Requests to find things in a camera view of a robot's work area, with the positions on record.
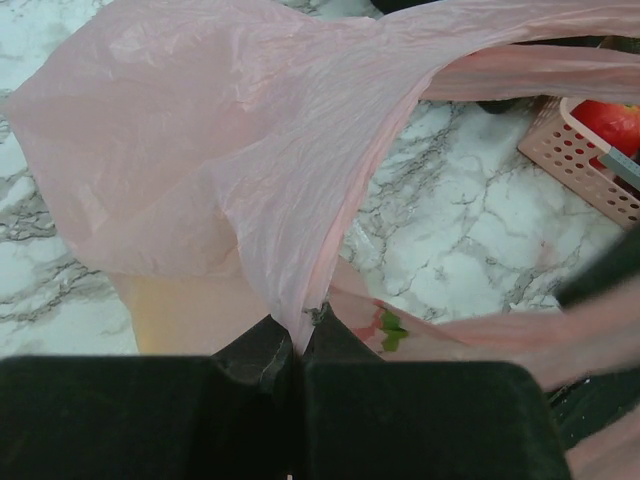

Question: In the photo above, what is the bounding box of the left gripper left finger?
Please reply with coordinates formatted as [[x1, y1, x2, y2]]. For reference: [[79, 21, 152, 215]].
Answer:
[[1, 319, 293, 479]]

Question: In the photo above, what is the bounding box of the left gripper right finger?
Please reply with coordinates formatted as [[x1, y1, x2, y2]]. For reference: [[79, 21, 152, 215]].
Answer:
[[303, 312, 570, 479]]

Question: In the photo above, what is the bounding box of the pink plastic bag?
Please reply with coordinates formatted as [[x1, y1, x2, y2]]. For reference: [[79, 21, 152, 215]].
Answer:
[[7, 1, 639, 479]]

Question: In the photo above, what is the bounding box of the red fake apple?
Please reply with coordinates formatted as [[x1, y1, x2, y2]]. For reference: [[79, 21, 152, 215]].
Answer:
[[571, 100, 639, 158]]

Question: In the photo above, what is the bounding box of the pink plastic basket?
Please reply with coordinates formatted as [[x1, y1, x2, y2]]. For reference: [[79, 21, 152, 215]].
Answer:
[[518, 97, 639, 228]]

